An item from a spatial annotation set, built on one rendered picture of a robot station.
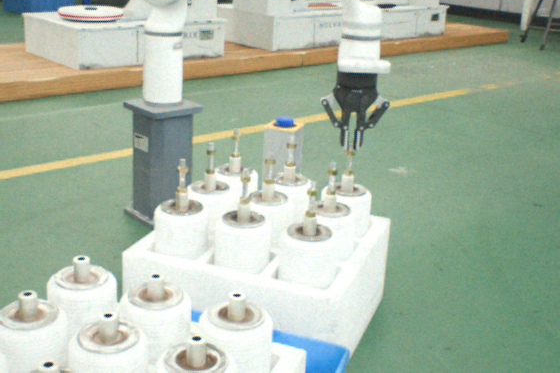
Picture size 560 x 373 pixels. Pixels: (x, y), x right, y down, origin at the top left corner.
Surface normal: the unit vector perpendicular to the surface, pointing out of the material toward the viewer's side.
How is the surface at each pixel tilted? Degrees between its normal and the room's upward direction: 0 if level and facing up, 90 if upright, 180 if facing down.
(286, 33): 90
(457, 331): 0
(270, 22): 90
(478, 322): 0
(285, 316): 90
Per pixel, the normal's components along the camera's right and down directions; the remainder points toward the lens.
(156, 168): -0.10, 0.29
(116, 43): 0.64, 0.25
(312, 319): -0.39, 0.26
